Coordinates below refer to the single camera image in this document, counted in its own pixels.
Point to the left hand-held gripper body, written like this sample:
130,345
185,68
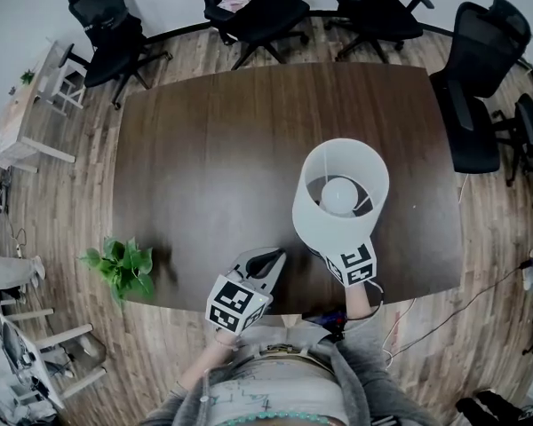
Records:
235,304

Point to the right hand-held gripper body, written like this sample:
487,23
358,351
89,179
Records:
355,264

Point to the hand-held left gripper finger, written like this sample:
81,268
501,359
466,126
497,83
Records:
245,257
277,278

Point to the white table lamp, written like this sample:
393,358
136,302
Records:
308,220

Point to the person's right forearm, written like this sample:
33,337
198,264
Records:
360,302

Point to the person's left forearm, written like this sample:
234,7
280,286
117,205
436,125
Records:
209,357

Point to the gold buckle belt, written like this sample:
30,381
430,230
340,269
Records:
288,349

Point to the person's white printed shirt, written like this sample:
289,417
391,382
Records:
284,384

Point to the person's grey cardigan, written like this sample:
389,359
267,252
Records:
373,371

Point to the green plant in white pot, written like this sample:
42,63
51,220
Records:
124,264

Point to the white workbench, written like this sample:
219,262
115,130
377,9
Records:
44,371

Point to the black mesh office chair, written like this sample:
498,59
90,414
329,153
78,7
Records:
382,20
530,122
488,47
266,16
106,25

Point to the white stool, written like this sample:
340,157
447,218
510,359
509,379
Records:
62,88

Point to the pink crumpled cloth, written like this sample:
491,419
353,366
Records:
233,0

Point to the light wooden white-legged table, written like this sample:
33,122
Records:
13,122

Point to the small green table plant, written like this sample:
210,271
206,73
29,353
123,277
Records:
27,77

